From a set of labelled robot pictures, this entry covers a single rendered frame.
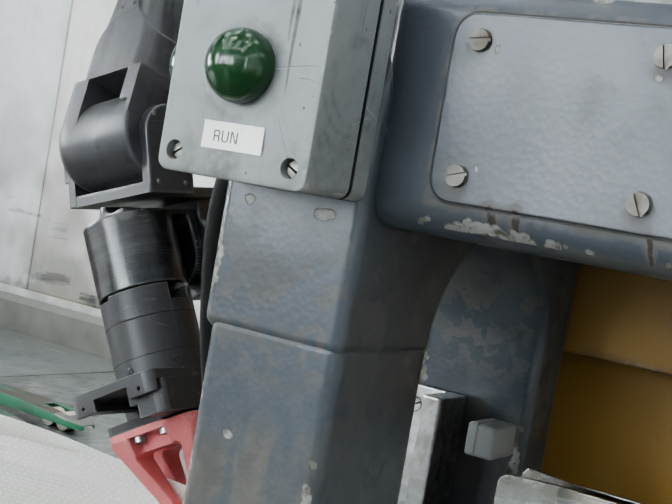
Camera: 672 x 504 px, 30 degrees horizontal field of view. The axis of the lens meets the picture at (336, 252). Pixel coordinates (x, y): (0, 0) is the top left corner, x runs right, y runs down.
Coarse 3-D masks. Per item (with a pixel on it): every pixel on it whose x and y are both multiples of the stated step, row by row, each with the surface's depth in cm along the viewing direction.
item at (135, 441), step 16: (128, 416) 78; (176, 416) 73; (192, 416) 73; (112, 432) 76; (128, 432) 75; (144, 432) 75; (160, 432) 74; (176, 432) 74; (192, 432) 73; (112, 448) 76; (128, 448) 76; (144, 448) 76; (160, 448) 76; (128, 464) 76; (144, 464) 76; (144, 480) 76; (160, 480) 76; (160, 496) 76; (176, 496) 76
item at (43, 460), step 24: (0, 432) 87; (24, 432) 85; (48, 432) 84; (0, 456) 81; (24, 456) 80; (48, 456) 80; (72, 456) 79; (96, 456) 81; (0, 480) 81; (24, 480) 80; (48, 480) 80; (72, 480) 79; (96, 480) 79; (120, 480) 78; (168, 480) 77
